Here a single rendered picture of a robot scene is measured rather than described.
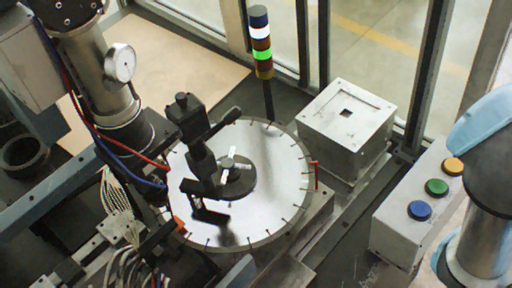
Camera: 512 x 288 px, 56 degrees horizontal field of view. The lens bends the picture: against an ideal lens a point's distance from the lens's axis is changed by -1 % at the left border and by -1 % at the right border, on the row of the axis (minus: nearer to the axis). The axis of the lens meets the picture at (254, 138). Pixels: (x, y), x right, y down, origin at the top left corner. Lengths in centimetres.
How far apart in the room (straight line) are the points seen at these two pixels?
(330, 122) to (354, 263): 33
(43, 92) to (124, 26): 121
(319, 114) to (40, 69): 73
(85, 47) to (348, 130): 72
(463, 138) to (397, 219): 47
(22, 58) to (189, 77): 97
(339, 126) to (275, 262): 36
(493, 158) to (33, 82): 56
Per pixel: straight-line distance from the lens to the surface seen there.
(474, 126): 59
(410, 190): 109
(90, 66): 64
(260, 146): 108
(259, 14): 108
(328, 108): 122
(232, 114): 79
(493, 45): 103
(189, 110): 76
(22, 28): 65
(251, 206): 100
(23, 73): 67
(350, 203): 122
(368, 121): 119
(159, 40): 176
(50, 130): 83
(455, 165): 113
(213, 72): 157
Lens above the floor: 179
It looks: 50 degrees down
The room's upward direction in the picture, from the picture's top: 10 degrees counter-clockwise
